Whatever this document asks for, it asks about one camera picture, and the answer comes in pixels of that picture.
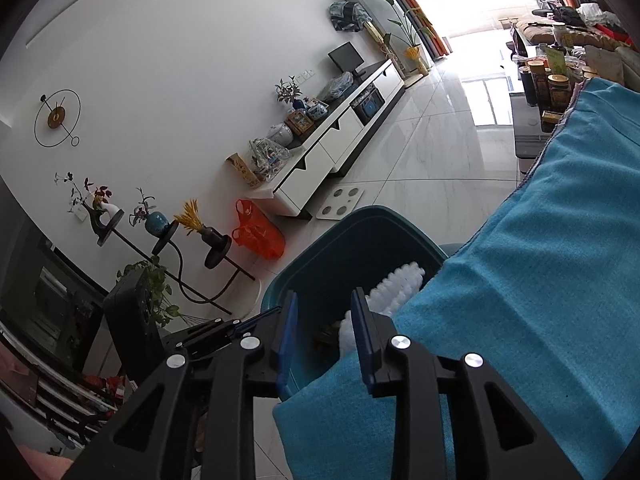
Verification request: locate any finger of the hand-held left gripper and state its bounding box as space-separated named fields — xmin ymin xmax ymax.
xmin=170 ymin=306 xmax=282 ymax=350
xmin=180 ymin=327 xmax=263 ymax=358

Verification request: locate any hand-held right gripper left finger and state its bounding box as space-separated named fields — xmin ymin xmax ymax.
xmin=62 ymin=290 xmax=301 ymax=480

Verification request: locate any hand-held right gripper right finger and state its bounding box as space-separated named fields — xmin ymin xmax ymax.
xmin=350 ymin=287 xmax=583 ymax=480

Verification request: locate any teal plastic trash bin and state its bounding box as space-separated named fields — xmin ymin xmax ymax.
xmin=260 ymin=205 xmax=451 ymax=403

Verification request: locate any person's left forearm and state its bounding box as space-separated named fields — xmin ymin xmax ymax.
xmin=12 ymin=442 xmax=76 ymax=480

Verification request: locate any green trailing plant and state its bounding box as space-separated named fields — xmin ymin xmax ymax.
xmin=116 ymin=255 xmax=183 ymax=328

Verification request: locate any black three-tray plant stand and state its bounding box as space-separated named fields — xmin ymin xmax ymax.
xmin=95 ymin=208 xmax=257 ymax=309

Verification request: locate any dark glass cabinet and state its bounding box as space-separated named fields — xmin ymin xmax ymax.
xmin=0 ymin=175 xmax=108 ymax=376

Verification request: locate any dark vase with yellow wheat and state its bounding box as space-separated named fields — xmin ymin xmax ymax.
xmin=173 ymin=199 xmax=224 ymax=257

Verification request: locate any orange plastic bag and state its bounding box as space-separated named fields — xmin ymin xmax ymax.
xmin=231 ymin=199 xmax=286 ymax=260

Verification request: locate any blue vase with plant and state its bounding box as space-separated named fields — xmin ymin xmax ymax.
xmin=129 ymin=187 xmax=171 ymax=236

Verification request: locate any white slatted rack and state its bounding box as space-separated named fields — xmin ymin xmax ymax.
xmin=0 ymin=325 xmax=118 ymax=453

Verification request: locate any white vase with red flowers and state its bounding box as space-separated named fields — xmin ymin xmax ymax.
xmin=54 ymin=172 xmax=123 ymax=235

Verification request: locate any white body scale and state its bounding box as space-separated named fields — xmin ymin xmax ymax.
xmin=316 ymin=185 xmax=366 ymax=221

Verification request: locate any beige cardboard box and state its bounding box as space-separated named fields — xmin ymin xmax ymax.
xmin=225 ymin=152 xmax=263 ymax=188

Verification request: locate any clear plastic bag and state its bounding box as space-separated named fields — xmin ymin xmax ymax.
xmin=317 ymin=72 xmax=353 ymax=103
xmin=249 ymin=137 xmax=291 ymax=181

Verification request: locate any blue printed blanket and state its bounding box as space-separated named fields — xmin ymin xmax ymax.
xmin=272 ymin=77 xmax=640 ymax=480

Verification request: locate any white TV cabinet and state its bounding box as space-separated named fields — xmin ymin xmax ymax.
xmin=245 ymin=58 xmax=406 ymax=218

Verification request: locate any small plant in vase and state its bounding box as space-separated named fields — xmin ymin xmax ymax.
xmin=275 ymin=76 xmax=303 ymax=111

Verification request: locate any grey coffee table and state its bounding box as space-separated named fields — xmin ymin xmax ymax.
xmin=510 ymin=25 xmax=556 ymax=161

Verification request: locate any black monitor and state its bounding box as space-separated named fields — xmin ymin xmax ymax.
xmin=327 ymin=42 xmax=366 ymax=78

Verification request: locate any tall plant in yellow pot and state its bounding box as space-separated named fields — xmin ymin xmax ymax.
xmin=367 ymin=0 xmax=431 ymax=73

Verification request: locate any dark bottle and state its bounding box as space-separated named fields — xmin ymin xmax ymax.
xmin=518 ymin=65 xmax=535 ymax=107

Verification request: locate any pale wooden stand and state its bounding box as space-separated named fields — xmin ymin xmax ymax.
xmin=362 ymin=20 xmax=396 ymax=53

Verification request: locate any brown jar with lid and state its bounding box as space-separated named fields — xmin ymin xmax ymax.
xmin=529 ymin=60 xmax=550 ymax=106
xmin=547 ymin=75 xmax=571 ymax=110

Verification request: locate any blue patterned cloth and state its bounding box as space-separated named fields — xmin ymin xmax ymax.
xmin=328 ymin=1 xmax=371 ymax=33

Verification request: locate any green paper box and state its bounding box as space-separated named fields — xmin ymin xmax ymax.
xmin=545 ymin=45 xmax=566 ymax=78

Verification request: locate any green brown sofa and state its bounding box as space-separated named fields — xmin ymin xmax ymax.
xmin=515 ymin=7 xmax=640 ymax=93

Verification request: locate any black bag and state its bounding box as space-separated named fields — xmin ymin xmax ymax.
xmin=552 ymin=6 xmax=588 ymax=28

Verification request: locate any round black wall clock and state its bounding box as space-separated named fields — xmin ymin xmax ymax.
xmin=34 ymin=89 xmax=82 ymax=148

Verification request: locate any wooden picture frame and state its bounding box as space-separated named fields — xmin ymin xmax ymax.
xmin=286 ymin=110 xmax=318 ymax=136

